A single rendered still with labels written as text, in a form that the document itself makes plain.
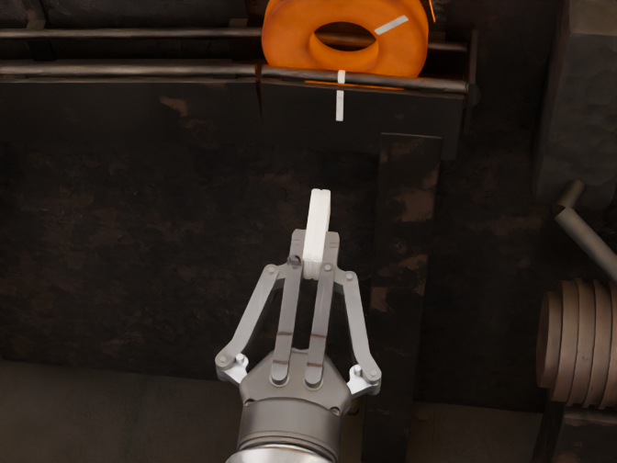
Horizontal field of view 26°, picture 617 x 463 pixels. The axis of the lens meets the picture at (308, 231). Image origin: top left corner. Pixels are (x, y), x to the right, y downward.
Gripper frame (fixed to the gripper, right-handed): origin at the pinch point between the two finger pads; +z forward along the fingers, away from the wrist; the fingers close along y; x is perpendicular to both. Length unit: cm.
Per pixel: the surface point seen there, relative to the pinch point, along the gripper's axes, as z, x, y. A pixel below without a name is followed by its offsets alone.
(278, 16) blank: 22.9, 0.5, -6.0
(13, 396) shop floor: 19, -76, -45
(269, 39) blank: 22.7, -2.5, -6.9
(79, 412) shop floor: 18, -76, -36
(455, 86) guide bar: 21.1, -5.2, 10.6
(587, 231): 13.6, -16.2, 24.4
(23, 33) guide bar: 27.0, -9.3, -32.6
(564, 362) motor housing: 3.9, -24.6, 23.5
